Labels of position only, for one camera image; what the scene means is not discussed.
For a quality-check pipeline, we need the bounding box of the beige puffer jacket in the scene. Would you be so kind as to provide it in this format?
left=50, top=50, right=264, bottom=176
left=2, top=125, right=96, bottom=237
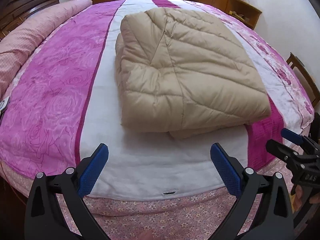
left=115, top=7, right=271, bottom=139

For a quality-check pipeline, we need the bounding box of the person right hand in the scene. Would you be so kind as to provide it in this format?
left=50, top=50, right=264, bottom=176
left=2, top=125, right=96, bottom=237
left=292, top=185, right=320, bottom=211

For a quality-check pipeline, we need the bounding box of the wooden chair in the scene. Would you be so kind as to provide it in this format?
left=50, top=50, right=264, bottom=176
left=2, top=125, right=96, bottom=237
left=286, top=53, right=320, bottom=108

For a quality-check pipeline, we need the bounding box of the purple floral bedspread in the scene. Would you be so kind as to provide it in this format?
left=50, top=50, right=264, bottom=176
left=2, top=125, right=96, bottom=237
left=1, top=0, right=315, bottom=239

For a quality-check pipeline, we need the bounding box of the white blanket controller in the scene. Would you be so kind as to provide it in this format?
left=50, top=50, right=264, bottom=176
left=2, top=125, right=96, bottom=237
left=0, top=96, right=10, bottom=113

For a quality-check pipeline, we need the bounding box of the pink rolled quilt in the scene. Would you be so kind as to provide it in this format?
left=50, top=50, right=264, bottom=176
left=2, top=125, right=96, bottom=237
left=0, top=0, right=93, bottom=95

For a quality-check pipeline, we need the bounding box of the dark wooden headboard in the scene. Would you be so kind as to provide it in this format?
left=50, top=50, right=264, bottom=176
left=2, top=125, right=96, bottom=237
left=0, top=0, right=59, bottom=40

